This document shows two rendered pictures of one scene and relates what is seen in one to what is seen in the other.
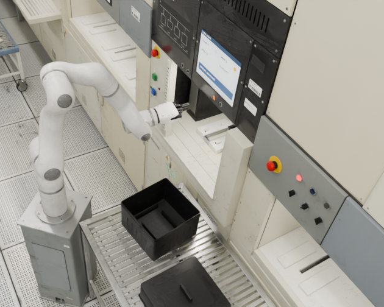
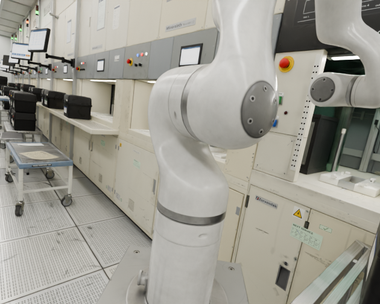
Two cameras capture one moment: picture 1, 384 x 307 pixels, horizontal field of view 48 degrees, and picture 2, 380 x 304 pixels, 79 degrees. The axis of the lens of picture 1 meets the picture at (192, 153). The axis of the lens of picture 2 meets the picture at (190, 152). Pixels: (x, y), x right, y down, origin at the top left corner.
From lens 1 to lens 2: 1.86 m
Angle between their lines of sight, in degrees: 34
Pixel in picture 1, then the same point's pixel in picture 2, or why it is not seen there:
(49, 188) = (208, 199)
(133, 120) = not seen: outside the picture
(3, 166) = (28, 277)
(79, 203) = (225, 280)
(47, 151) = (251, 27)
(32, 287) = not seen: outside the picture
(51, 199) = (199, 247)
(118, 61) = not seen: hidden behind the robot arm
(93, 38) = not seen: hidden behind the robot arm
